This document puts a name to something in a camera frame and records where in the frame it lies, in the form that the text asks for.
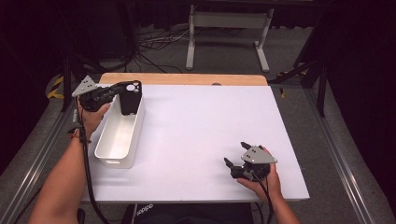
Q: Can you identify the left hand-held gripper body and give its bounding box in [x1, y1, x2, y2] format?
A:
[71, 75, 115, 113]

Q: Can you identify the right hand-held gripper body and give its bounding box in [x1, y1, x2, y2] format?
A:
[231, 145, 278, 183]

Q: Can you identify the black phone case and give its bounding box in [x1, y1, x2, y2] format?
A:
[119, 79, 143, 117]

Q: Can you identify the white plastic bin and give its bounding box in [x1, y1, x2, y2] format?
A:
[93, 92, 147, 170]

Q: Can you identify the person's left hand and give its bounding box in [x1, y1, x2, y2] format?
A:
[76, 100, 112, 142]

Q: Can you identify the person's right hand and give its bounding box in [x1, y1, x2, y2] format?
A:
[236, 146, 284, 203]

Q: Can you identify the yellow black floor tape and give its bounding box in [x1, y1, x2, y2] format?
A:
[46, 75, 65, 101]

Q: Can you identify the white board table cover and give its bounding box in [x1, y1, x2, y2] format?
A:
[81, 83, 311, 203]

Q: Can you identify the person's black clothing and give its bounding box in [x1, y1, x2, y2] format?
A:
[120, 203, 255, 224]

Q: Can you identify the grey metal stand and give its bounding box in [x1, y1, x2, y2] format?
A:
[185, 0, 312, 74]

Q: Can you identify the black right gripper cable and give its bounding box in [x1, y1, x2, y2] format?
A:
[251, 172, 276, 224]

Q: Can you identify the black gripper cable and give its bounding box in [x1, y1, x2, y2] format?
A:
[74, 96, 110, 224]
[251, 172, 276, 224]

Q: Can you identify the bundle of floor cables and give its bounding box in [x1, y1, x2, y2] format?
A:
[135, 26, 191, 75]

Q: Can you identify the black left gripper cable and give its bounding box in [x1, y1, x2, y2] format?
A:
[74, 96, 110, 224]

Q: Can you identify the aluminium floor rail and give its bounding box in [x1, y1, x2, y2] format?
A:
[304, 86, 376, 224]
[0, 101, 78, 224]

